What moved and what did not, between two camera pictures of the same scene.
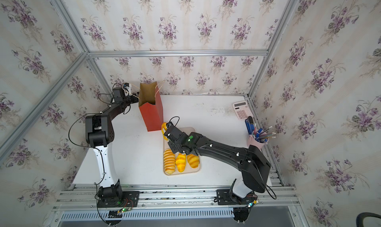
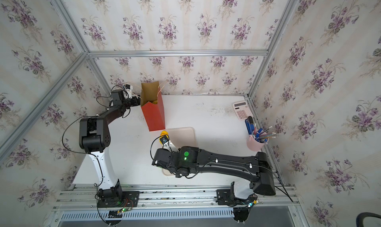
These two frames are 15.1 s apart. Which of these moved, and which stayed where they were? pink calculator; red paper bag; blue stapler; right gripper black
Moved: right gripper black
Stayed: red paper bag; blue stapler; pink calculator
